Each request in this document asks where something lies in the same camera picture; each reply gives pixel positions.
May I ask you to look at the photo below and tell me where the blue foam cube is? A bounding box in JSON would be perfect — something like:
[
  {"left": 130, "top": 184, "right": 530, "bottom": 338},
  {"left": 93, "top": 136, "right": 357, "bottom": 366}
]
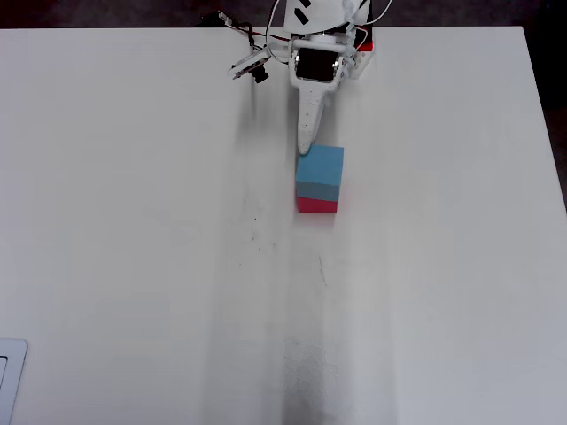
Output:
[{"left": 294, "top": 143, "right": 346, "bottom": 202}]

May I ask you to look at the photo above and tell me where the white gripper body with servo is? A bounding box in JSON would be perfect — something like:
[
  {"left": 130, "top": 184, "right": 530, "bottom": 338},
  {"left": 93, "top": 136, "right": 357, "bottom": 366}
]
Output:
[{"left": 287, "top": 36, "right": 348, "bottom": 93}]

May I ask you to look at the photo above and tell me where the white tray corner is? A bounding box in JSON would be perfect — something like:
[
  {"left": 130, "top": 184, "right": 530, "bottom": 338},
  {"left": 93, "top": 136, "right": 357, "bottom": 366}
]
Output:
[{"left": 0, "top": 338, "right": 29, "bottom": 425}]

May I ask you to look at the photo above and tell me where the red white wire on table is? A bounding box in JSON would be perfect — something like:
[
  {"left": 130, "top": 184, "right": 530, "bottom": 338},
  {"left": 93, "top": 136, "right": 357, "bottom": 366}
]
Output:
[{"left": 229, "top": 23, "right": 291, "bottom": 46}]

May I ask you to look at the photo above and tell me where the black camera cable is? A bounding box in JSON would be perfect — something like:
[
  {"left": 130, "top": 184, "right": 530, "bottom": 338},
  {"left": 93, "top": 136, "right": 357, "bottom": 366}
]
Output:
[{"left": 201, "top": 12, "right": 257, "bottom": 55}]

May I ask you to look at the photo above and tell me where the white looping servo wire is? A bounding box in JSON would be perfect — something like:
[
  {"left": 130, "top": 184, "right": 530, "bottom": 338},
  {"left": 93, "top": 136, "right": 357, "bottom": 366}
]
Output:
[{"left": 265, "top": 0, "right": 294, "bottom": 64}]

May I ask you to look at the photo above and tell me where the white red servo wire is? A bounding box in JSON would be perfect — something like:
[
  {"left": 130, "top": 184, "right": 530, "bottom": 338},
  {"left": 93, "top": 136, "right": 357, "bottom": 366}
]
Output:
[{"left": 366, "top": 0, "right": 394, "bottom": 26}]

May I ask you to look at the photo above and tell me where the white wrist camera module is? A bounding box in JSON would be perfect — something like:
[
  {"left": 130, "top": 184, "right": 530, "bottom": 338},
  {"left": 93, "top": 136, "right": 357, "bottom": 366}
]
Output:
[{"left": 227, "top": 46, "right": 272, "bottom": 85}]

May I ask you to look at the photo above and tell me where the red foam cube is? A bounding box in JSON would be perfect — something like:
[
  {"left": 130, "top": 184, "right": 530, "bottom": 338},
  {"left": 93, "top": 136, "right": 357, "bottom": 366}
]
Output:
[{"left": 297, "top": 196, "right": 342, "bottom": 215}]

